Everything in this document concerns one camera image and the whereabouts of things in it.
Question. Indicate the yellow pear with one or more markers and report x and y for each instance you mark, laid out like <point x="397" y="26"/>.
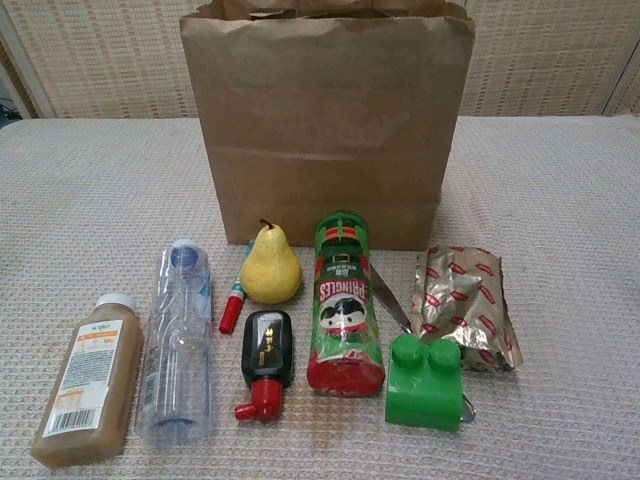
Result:
<point x="270" y="275"/>

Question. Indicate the green Pringles can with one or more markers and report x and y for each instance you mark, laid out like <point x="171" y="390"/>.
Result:
<point x="345" y="300"/>

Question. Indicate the black bottle red cap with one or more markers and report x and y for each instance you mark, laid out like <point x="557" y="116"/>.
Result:
<point x="267" y="345"/>

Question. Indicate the gold foil snack packet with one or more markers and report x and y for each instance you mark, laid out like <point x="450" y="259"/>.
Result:
<point x="465" y="300"/>

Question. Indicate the transparent water bottle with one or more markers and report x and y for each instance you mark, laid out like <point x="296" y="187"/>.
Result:
<point x="175" y="350"/>

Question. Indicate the green toy brick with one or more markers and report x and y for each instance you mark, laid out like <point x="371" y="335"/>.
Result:
<point x="420" y="400"/>

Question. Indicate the brown juice bottle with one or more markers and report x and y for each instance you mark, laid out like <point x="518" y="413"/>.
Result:
<point x="85" y="390"/>

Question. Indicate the brown paper bag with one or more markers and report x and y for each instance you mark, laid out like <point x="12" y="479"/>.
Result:
<point x="325" y="125"/>

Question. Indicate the metal table knife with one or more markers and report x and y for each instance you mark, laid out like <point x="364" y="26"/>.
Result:
<point x="387" y="295"/>

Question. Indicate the red-capped green marker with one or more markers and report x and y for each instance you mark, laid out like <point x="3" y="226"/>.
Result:
<point x="231" y="315"/>

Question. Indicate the white woven tablecloth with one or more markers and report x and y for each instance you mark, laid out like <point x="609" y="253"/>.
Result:
<point x="550" y="250"/>

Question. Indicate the woven folding screen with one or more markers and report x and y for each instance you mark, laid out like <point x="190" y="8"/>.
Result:
<point x="100" y="60"/>

